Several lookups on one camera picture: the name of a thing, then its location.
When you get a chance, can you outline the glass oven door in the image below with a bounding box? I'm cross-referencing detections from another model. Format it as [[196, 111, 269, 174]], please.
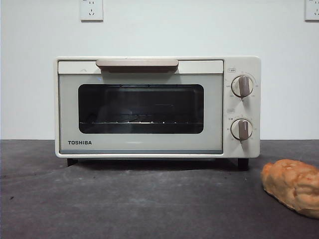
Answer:
[[57, 59, 224, 155]]

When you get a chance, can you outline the metal wire oven rack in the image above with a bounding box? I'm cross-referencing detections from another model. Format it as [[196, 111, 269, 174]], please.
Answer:
[[79, 119, 204, 125]]

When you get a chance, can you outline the white wall socket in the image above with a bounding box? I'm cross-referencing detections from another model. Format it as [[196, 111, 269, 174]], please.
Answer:
[[80, 0, 104, 22], [305, 0, 319, 22]]

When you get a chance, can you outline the cream Toshiba toaster oven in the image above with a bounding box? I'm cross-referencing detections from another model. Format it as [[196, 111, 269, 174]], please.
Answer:
[[54, 56, 262, 171]]

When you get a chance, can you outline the golden brown bread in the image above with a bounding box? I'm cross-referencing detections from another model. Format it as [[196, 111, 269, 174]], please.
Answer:
[[260, 159, 319, 220]]

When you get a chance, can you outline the cream oven knob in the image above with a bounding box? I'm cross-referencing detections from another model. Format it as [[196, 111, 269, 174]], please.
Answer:
[[230, 119, 254, 141], [231, 75, 255, 98]]

